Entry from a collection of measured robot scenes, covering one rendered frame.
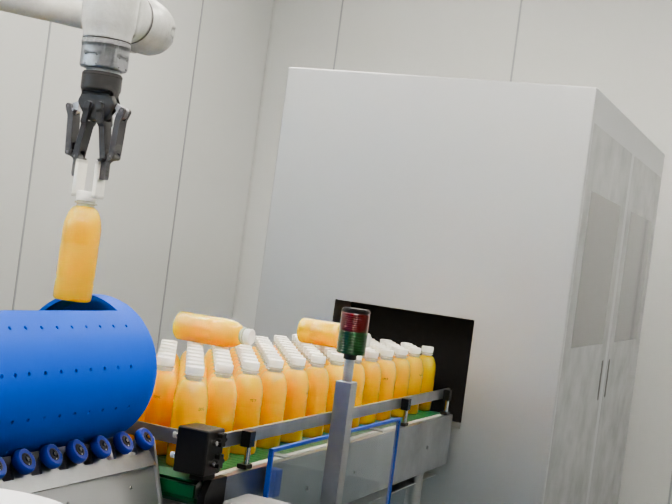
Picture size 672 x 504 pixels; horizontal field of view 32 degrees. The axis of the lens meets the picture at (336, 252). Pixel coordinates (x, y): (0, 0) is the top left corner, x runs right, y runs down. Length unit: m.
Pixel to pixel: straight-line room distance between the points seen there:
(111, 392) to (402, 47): 4.97
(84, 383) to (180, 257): 4.76
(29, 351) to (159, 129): 4.68
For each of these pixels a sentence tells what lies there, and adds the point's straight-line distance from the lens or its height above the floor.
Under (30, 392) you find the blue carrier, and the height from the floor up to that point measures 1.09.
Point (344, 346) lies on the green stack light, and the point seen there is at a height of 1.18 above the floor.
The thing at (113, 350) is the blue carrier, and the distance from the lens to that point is 2.14.
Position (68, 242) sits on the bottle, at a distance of 2.20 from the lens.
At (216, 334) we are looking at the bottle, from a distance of 2.85.
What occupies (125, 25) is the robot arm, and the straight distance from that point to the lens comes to 2.21.
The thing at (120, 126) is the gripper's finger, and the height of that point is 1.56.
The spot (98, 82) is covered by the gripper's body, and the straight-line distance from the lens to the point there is 2.20.
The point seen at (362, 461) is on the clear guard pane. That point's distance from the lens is 2.99.
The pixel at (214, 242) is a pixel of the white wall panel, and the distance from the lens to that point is 7.05.
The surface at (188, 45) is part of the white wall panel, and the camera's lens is 6.74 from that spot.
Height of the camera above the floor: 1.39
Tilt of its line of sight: level
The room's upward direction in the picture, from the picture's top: 8 degrees clockwise
